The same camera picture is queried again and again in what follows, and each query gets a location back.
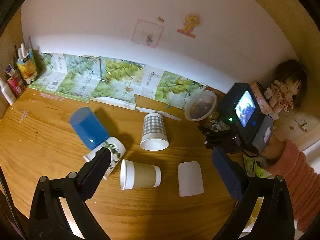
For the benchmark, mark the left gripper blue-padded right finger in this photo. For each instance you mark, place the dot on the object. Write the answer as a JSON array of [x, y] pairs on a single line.
[[275, 218]]

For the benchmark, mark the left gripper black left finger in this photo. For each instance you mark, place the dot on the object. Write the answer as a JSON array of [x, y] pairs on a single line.
[[47, 219]]

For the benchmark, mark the dark printed paper cup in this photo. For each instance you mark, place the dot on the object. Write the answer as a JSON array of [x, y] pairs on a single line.
[[200, 106]]

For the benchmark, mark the pink right sleeve forearm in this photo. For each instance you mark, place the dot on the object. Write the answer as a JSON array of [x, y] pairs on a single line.
[[302, 183]]

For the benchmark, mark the white plastic cup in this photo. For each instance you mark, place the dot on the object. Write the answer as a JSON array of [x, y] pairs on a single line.
[[190, 180]]

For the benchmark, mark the grey checkered paper cup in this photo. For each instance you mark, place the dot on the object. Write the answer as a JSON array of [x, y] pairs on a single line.
[[154, 137]]

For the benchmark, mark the brown sleeved paper cup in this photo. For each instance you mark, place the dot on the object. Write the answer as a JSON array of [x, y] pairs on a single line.
[[135, 175]]

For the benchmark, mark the blue plastic cup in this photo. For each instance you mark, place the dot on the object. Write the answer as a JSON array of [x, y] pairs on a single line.
[[88, 128]]

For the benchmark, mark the person's right hand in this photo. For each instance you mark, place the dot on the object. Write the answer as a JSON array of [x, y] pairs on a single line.
[[273, 150]]

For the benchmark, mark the green tissue box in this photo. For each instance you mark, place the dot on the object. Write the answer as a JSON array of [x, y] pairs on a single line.
[[252, 165]]

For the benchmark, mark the brown-haired doll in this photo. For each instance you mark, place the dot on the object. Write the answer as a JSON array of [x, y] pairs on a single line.
[[288, 88]]

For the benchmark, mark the white leaf-print mug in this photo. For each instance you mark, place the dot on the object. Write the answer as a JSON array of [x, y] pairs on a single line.
[[117, 150]]

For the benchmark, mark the white squeeze bottle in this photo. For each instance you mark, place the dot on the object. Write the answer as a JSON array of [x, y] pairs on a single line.
[[7, 92]]

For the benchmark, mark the green fruit poster strip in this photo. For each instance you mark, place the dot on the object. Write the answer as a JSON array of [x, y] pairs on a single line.
[[86, 78]]

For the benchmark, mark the red snack can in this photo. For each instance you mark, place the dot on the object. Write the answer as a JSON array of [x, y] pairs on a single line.
[[16, 85]]

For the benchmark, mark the yellow pony wall sticker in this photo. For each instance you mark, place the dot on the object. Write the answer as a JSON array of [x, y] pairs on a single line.
[[190, 22]]

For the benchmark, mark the pink framed wall drawing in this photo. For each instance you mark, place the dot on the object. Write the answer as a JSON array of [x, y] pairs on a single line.
[[147, 33]]

